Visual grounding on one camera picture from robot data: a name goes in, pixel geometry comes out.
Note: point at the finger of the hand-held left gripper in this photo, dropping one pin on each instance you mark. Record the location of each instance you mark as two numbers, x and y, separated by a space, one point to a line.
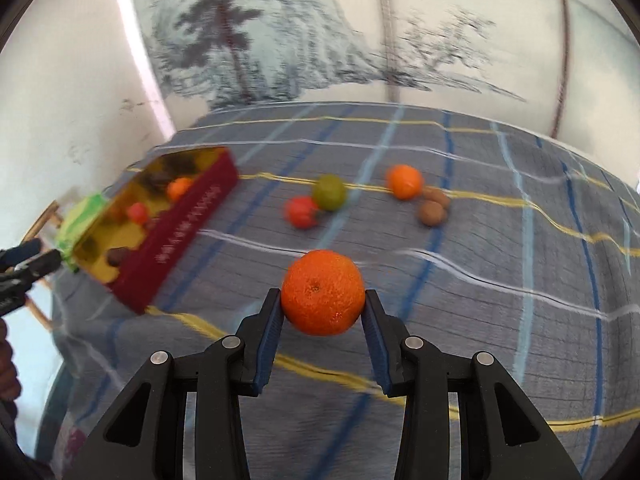
22 251
42 263

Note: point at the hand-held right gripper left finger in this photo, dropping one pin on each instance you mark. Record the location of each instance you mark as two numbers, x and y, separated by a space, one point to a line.
272 330

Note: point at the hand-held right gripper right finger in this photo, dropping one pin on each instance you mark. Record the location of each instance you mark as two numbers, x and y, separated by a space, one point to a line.
375 340

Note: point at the orange mandarin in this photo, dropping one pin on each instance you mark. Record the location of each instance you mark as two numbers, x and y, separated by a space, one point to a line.
404 181
179 189
322 292

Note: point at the dark brown water chestnut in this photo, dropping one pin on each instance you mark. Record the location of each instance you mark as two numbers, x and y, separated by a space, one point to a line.
118 256

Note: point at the red tomato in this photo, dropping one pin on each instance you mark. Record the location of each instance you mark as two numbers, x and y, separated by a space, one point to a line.
137 213
301 212

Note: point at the red tin box gold interior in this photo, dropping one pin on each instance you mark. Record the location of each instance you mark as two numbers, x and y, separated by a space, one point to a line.
185 230

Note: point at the brown longan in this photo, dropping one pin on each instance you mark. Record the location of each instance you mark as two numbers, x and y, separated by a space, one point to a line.
437 196
431 213

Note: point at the green tomato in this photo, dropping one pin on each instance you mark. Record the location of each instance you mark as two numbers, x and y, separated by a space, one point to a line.
330 192

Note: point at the person's left hand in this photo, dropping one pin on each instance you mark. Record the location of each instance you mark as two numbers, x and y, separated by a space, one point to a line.
7 360

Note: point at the wooden chair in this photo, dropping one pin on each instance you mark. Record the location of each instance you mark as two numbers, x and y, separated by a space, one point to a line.
44 221

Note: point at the green wet wipes packet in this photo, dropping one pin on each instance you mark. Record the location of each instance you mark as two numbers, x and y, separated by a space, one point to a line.
80 220

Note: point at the blue plaid bed sheet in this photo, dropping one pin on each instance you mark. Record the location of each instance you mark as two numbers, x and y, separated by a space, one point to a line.
500 310

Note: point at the ink landscape painted screen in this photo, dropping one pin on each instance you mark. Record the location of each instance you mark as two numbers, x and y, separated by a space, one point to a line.
300 35

